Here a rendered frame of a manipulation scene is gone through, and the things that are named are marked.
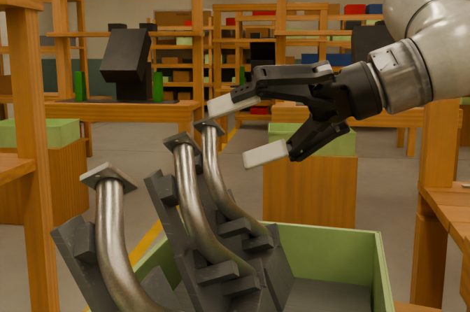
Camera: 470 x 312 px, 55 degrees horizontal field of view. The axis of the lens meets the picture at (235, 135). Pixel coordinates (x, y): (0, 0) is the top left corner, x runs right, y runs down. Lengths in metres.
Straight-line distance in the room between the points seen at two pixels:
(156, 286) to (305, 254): 0.45
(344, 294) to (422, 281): 0.83
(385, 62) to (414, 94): 0.05
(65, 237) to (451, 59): 0.48
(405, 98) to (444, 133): 1.01
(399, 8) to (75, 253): 0.55
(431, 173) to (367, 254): 0.70
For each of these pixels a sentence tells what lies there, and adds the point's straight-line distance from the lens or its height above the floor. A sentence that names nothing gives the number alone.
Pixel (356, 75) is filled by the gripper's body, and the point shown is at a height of 1.28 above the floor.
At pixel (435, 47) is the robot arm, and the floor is 1.32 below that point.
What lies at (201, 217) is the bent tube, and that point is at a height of 1.10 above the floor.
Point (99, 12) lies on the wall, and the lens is 12.19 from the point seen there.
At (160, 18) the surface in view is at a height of 2.24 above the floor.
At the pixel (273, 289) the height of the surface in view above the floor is 0.89.
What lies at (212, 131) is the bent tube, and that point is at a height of 1.17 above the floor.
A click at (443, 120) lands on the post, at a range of 1.60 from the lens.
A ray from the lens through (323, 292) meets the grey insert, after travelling 0.96.
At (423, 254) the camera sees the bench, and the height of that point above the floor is 0.64.
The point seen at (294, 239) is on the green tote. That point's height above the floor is 0.93.
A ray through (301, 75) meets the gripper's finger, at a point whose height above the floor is 1.29.
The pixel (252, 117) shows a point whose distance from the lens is 8.09.
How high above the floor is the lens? 1.31
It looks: 10 degrees down
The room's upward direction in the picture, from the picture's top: straight up
